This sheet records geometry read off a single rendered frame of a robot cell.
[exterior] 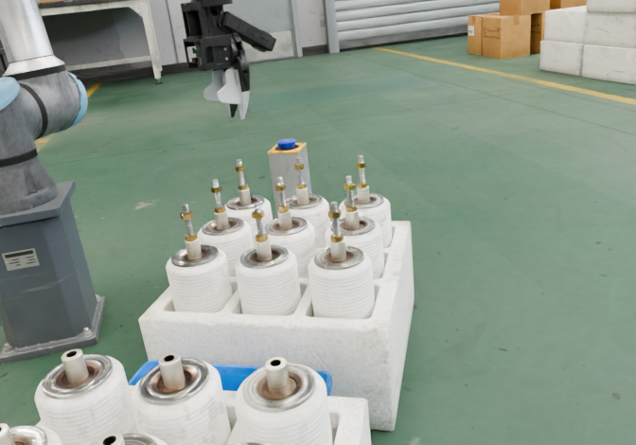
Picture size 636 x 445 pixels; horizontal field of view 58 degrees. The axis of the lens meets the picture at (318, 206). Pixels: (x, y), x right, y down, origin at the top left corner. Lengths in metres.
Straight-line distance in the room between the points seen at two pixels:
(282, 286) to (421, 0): 5.75
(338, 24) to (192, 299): 5.41
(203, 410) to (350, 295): 0.30
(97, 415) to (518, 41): 4.31
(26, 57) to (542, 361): 1.12
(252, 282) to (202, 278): 0.09
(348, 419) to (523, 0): 4.22
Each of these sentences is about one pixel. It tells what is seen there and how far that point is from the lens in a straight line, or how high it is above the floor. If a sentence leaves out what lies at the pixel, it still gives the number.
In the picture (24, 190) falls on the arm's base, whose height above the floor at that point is 0.34.
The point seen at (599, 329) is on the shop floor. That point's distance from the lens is 1.18.
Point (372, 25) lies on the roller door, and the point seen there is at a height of 0.23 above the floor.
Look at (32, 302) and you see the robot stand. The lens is 1.26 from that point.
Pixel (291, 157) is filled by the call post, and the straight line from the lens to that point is 1.22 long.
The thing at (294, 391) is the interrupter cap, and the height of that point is 0.25.
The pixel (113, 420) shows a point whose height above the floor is 0.21.
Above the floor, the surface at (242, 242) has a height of 0.23.
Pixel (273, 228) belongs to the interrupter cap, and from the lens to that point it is 0.99.
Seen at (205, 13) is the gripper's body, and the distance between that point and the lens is 1.04.
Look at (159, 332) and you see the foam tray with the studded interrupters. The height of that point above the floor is 0.16.
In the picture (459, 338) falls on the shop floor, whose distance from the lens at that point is 1.12.
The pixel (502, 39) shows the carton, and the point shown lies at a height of 0.15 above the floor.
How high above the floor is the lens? 0.63
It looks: 21 degrees down
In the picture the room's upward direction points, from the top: 6 degrees counter-clockwise
